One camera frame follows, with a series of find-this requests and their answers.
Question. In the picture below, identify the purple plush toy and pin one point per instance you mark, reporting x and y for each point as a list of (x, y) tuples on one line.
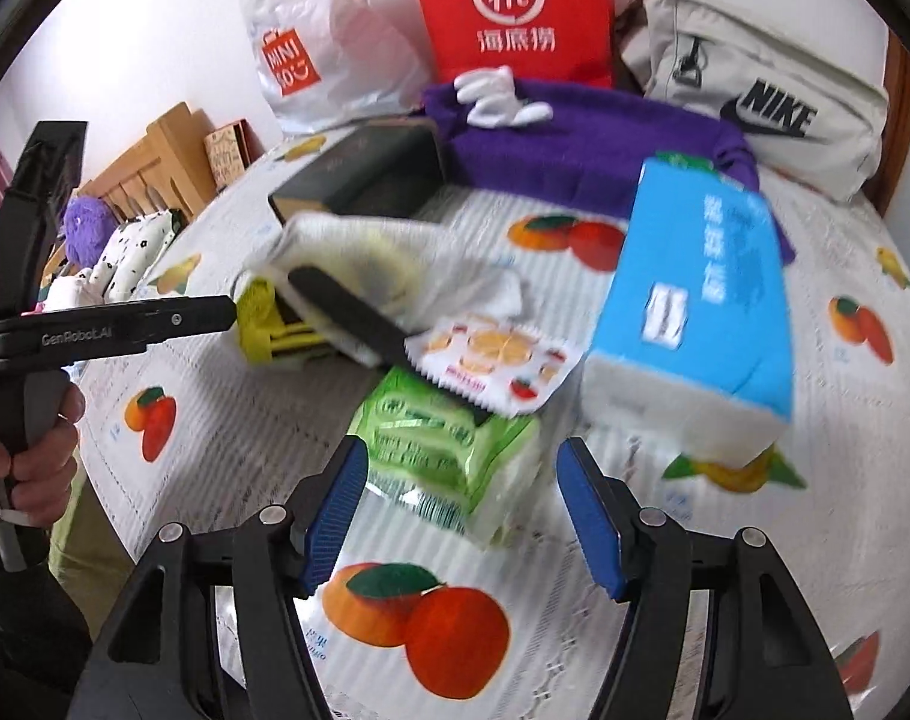
[(87, 229)]

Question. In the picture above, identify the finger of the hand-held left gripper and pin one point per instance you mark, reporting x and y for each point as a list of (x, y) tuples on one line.
[(192, 315)]

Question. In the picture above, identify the black box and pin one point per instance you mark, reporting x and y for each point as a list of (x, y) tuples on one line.
[(350, 172)]

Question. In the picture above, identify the wooden headboard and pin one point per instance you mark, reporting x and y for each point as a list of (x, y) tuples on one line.
[(155, 157)]

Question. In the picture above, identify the person's left hand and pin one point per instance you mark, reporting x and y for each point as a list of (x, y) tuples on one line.
[(46, 457)]

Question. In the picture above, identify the wooden frame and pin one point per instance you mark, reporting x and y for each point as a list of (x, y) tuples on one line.
[(904, 127)]

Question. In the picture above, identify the blue tissue pack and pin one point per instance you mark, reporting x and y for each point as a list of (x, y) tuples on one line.
[(687, 300)]

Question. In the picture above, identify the white plastic shopping bag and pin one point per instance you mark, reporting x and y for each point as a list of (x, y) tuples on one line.
[(312, 45)]

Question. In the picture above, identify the white spotted cloth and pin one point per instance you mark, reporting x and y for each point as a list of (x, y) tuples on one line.
[(136, 255)]

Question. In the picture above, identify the fruit print tablecloth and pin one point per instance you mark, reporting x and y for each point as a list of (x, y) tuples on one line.
[(275, 405)]

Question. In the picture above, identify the yellow-green plastic holder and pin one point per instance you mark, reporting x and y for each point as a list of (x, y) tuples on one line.
[(256, 322)]

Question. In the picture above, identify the beige bag with black logo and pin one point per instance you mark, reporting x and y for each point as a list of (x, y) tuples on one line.
[(770, 82)]

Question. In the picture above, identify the person's olive trousers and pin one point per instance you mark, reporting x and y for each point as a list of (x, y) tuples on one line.
[(87, 540)]

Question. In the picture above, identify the black strip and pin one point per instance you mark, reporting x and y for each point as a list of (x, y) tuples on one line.
[(350, 315)]

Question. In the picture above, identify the person's dark clothing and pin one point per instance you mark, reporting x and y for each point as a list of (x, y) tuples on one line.
[(20, 652)]

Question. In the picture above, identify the green tissue packet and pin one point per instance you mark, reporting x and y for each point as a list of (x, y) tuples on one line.
[(432, 450)]

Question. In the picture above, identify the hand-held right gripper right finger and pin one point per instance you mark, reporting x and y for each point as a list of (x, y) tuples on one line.
[(590, 517)]

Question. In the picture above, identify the white and pink clothes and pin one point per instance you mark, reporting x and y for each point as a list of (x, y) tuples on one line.
[(61, 292)]

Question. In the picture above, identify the small brown patterned box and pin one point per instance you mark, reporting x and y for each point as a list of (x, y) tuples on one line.
[(228, 151)]

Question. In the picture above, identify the white cotton glove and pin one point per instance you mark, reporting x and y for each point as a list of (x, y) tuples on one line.
[(492, 101)]

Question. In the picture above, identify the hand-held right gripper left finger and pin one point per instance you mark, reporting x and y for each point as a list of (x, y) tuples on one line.
[(336, 517)]

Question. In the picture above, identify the red tote bag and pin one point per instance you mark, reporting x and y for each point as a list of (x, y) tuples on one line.
[(511, 7)]

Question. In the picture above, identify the fruit print wipe packet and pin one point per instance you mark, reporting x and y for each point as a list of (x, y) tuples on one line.
[(492, 360)]

